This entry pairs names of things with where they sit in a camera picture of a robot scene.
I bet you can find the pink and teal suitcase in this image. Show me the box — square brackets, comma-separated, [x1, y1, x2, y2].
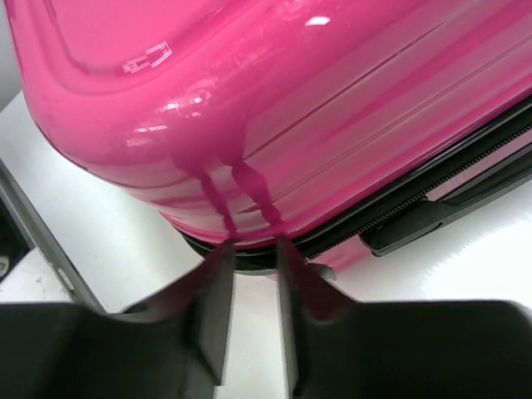
[4, 0, 531, 272]

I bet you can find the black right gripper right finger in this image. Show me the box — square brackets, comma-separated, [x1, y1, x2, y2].
[276, 237, 531, 398]

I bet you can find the metal base rail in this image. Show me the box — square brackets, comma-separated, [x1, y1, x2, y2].
[1, 164, 104, 311]

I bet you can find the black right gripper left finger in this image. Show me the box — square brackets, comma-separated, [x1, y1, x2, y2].
[1, 241, 236, 398]

